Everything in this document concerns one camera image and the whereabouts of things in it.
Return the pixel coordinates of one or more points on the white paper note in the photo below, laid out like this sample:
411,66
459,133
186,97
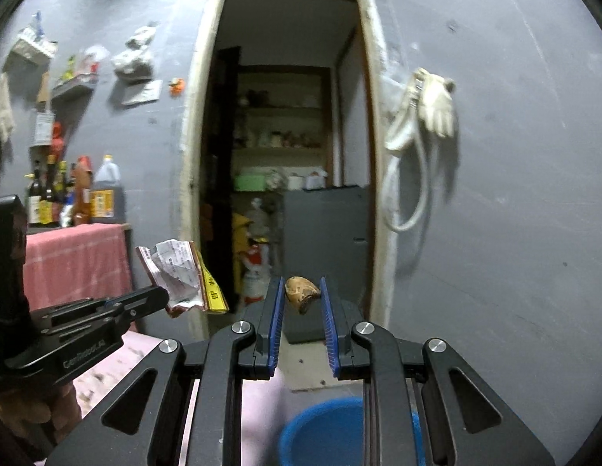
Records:
42,128

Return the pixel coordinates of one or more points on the white sack with red print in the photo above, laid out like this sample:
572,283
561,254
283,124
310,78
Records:
256,276

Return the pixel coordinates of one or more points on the wooden storage shelf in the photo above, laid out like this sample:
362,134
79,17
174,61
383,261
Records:
281,111

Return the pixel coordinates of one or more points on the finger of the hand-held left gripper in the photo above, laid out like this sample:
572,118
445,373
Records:
145,301
114,302

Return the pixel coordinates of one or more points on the red plaid cloth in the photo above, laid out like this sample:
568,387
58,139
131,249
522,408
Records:
77,262

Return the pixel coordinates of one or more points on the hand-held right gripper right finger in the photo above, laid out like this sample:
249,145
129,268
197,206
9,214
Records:
330,335

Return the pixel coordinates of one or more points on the yellow plastic bag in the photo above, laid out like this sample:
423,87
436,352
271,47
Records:
242,242

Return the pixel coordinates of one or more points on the white wall basket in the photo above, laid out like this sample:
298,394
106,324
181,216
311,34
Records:
31,48

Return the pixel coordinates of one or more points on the white hanging cloth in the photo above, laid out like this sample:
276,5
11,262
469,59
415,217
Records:
2,111

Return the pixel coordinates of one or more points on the brown food scrap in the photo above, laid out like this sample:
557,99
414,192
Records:
301,291

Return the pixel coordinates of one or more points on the white work gloves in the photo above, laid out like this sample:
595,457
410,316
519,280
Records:
437,102

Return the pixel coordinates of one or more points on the green plastic box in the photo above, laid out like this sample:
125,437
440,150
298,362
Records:
251,182

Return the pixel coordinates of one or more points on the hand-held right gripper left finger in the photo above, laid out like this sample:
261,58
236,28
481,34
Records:
277,330

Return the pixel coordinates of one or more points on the white and yellow packet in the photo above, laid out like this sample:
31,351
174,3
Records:
179,267

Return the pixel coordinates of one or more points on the grey paper sheet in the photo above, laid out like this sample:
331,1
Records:
141,93

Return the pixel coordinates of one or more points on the orange brown bottle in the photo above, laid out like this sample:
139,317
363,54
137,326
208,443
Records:
81,194

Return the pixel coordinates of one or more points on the worn wooden door frame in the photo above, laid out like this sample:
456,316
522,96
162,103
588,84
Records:
378,155

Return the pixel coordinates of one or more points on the person's left hand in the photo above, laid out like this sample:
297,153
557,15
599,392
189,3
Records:
34,410

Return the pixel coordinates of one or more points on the small orange wall hook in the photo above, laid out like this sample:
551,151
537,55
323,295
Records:
176,86

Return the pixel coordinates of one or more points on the dark glass bottle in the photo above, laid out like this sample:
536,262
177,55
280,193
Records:
35,199
50,194

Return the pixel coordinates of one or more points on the white plastic bag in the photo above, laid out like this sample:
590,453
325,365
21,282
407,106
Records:
133,58

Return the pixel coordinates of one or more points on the blue plastic basin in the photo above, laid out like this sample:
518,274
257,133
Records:
325,437

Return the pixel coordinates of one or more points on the small wall shelf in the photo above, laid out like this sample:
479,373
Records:
73,88

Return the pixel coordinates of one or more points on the white cup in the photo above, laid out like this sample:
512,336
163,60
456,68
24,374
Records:
316,179
295,182

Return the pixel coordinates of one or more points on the grey metal cabinet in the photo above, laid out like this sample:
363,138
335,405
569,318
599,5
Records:
325,233

